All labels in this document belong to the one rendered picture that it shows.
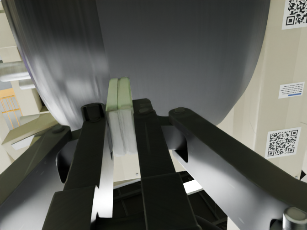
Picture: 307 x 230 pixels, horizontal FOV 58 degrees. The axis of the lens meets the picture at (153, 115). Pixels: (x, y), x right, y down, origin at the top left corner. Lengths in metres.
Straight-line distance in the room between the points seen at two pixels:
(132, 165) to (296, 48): 0.61
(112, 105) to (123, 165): 0.79
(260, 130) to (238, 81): 0.30
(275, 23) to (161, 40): 0.30
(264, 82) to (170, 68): 0.31
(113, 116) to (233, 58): 0.20
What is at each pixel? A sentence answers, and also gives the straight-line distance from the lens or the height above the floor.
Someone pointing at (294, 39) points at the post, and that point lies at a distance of 0.58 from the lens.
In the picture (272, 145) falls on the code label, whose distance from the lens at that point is 0.67.
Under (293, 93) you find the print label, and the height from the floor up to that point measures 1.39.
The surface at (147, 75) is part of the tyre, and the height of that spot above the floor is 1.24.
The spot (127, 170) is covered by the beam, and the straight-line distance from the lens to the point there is 0.95.
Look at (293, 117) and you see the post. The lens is 0.65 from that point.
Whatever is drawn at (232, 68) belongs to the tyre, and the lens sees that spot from 0.33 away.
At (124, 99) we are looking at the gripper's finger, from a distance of 0.16.
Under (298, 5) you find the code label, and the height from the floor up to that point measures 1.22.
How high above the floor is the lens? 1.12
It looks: 30 degrees up
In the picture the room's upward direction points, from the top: 174 degrees clockwise
